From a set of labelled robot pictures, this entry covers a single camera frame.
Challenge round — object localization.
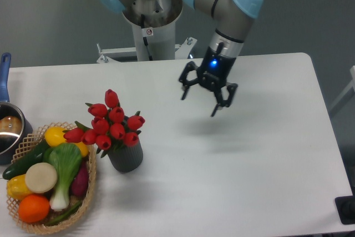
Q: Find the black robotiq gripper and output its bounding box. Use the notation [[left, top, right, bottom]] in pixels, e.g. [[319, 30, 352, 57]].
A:
[[178, 46, 239, 118]]

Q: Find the green chili pepper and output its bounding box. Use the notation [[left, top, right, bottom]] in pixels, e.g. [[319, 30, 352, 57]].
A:
[[45, 201, 82, 226]]

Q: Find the orange fruit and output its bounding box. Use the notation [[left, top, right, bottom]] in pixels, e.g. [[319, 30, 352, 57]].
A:
[[18, 194, 50, 223]]

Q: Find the blue handled saucepan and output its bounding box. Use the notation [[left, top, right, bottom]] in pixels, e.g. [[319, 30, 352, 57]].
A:
[[1, 52, 33, 165]]

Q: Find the green bok choy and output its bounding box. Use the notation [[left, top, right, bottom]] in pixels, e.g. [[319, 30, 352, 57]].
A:
[[44, 143, 82, 211]]

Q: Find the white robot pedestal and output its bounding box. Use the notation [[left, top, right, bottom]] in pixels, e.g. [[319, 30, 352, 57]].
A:
[[123, 0, 182, 61]]

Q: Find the red tulip bouquet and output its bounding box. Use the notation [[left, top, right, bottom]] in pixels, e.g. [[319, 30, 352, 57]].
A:
[[63, 89, 145, 157]]

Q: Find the yellow bell pepper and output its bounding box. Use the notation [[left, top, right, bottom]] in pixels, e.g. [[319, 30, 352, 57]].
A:
[[7, 174, 33, 200]]

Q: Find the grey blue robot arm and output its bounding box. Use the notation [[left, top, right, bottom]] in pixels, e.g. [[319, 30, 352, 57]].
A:
[[100, 0, 263, 109]]

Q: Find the black device at table edge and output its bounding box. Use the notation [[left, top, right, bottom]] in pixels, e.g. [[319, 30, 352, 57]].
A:
[[335, 195, 354, 225]]

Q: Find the dark grey ribbed vase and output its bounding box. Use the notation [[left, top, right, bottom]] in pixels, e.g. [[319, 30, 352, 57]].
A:
[[108, 141, 144, 173]]

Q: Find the white frame at right edge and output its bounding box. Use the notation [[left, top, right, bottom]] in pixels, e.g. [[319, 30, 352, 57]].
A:
[[328, 66, 354, 118]]

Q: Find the woven wicker basket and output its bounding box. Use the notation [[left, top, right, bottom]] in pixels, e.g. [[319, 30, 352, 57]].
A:
[[6, 122, 97, 235]]

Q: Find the white metal base bracket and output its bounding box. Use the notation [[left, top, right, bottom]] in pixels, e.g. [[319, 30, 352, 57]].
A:
[[96, 37, 197, 64]]

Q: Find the dark green cucumber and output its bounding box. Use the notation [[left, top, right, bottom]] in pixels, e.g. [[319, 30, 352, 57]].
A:
[[2, 139, 50, 180]]

